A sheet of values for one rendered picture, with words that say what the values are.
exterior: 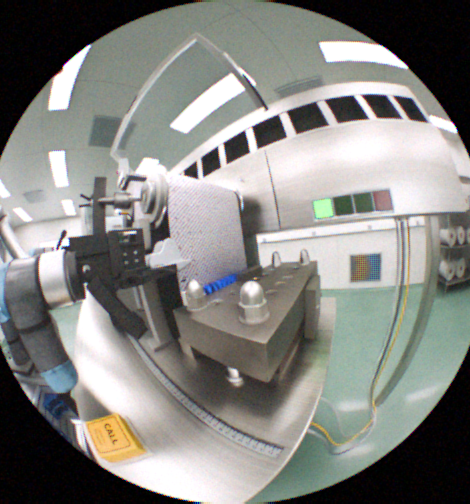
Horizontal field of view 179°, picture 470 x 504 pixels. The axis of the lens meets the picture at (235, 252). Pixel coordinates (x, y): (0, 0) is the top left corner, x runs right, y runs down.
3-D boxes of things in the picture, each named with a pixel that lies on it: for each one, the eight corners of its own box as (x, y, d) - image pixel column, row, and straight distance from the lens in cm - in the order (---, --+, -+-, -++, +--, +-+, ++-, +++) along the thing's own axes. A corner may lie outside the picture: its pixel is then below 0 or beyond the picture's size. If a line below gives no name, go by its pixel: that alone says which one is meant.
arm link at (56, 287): (49, 315, 24) (60, 301, 31) (78, 308, 22) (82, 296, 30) (36, 251, 23) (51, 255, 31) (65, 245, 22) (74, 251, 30)
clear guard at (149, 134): (113, 153, 148) (113, 153, 149) (151, 192, 140) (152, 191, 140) (196, 38, 90) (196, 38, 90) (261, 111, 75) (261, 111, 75)
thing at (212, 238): (181, 298, 30) (167, 205, 30) (246, 271, 46) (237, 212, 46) (183, 298, 30) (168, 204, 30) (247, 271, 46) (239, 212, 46)
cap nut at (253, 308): (233, 320, 18) (227, 285, 16) (249, 308, 21) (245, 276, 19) (260, 327, 16) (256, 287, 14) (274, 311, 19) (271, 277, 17)
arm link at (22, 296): (18, 317, 36) (7, 263, 35) (61, 307, 31) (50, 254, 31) (3, 332, 29) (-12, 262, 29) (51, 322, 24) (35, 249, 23)
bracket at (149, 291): (146, 345, 44) (117, 224, 39) (166, 335, 45) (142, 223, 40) (153, 353, 40) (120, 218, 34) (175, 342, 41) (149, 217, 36)
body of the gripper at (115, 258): (147, 227, 23) (63, 235, 22) (157, 284, 23) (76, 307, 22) (135, 235, 30) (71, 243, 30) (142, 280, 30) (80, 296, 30)
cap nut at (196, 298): (182, 308, 24) (176, 281, 23) (199, 301, 26) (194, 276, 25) (196, 314, 22) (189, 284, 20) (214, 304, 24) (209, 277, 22)
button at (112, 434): (93, 430, 32) (83, 421, 30) (125, 419, 30) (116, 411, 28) (110, 463, 28) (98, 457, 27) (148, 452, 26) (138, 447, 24)
